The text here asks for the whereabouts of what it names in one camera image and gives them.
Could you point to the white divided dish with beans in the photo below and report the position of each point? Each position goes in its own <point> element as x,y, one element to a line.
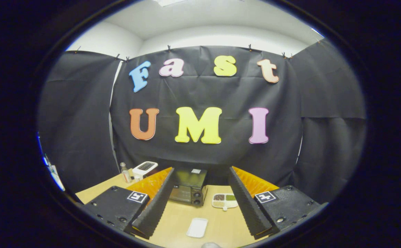
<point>224,199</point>

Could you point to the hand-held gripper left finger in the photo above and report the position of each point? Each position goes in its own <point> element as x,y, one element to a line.
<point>157,203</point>

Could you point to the small clear bottle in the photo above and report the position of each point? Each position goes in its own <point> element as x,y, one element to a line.
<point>126,175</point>

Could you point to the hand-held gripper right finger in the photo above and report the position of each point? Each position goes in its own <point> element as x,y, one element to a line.
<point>245,203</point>

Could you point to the ceiling light panel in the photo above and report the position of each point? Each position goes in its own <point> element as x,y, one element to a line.
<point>169,2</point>

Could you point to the black toaster oven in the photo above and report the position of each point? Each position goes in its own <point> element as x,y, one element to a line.
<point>190,179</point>

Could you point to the white pop-up toaster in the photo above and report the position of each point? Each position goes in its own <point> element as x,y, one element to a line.
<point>144,167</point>

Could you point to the small white rectangular plate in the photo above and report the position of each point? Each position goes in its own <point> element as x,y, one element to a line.
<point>197,227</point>

